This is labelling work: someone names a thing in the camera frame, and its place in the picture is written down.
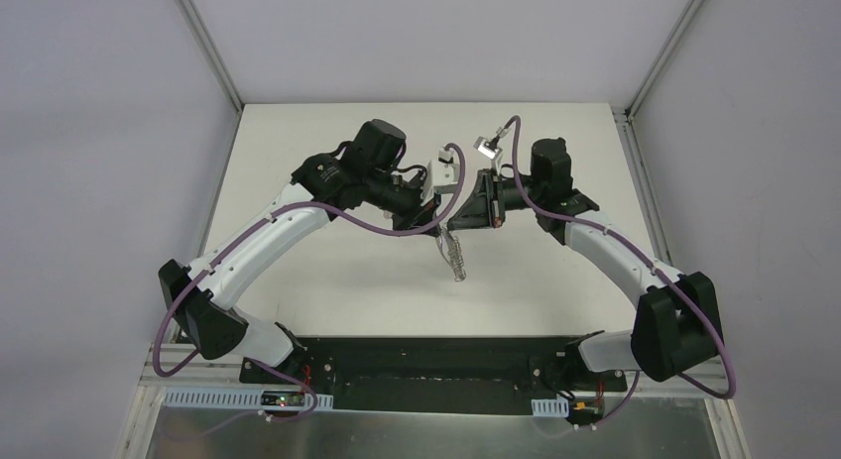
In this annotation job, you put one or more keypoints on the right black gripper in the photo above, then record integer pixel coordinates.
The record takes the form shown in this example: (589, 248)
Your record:
(487, 197)

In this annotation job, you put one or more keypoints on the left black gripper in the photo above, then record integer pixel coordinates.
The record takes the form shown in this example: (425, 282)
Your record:
(420, 207)

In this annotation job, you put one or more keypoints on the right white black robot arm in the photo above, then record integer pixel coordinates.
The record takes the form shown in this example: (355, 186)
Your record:
(677, 320)

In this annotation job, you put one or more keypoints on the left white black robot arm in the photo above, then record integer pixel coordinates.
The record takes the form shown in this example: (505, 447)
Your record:
(361, 181)

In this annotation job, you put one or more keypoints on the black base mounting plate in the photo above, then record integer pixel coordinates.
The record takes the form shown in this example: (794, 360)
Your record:
(471, 375)

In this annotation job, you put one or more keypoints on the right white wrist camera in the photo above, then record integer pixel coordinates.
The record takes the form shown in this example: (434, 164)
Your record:
(489, 147)

